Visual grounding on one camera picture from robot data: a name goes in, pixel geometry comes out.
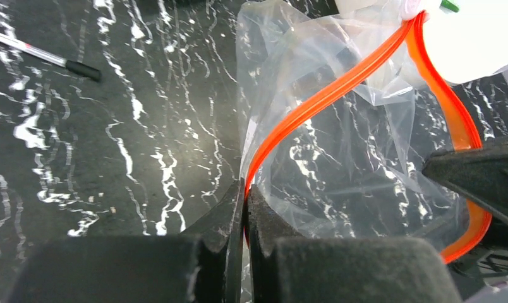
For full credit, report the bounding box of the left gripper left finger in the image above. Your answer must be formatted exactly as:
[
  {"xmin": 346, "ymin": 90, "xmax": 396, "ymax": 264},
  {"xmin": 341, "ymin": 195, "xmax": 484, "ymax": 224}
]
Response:
[{"xmin": 7, "ymin": 180, "xmax": 245, "ymax": 302}]

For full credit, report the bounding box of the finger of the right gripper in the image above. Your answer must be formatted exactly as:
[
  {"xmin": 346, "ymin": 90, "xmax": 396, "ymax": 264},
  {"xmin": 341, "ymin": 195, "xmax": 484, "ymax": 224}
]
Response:
[{"xmin": 421, "ymin": 136, "xmax": 508, "ymax": 225}]

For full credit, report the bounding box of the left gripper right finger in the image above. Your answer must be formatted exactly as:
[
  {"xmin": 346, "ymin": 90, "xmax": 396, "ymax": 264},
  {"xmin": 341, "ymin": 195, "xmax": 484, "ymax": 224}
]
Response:
[{"xmin": 246, "ymin": 186, "xmax": 461, "ymax": 302}]

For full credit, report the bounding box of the clear zip bag orange zipper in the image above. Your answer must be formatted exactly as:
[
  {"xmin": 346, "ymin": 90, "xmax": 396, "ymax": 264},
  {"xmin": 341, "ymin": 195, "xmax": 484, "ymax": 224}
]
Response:
[{"xmin": 235, "ymin": 0, "xmax": 493, "ymax": 303}]

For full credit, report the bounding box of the white plastic bin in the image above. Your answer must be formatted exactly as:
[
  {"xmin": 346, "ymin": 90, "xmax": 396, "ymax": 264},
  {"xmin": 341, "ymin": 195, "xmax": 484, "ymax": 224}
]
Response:
[{"xmin": 336, "ymin": 0, "xmax": 508, "ymax": 85}]

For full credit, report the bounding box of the black pen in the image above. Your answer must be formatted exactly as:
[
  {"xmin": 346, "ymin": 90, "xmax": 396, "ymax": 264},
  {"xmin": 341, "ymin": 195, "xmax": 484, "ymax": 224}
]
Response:
[{"xmin": 0, "ymin": 33, "xmax": 102, "ymax": 82}]

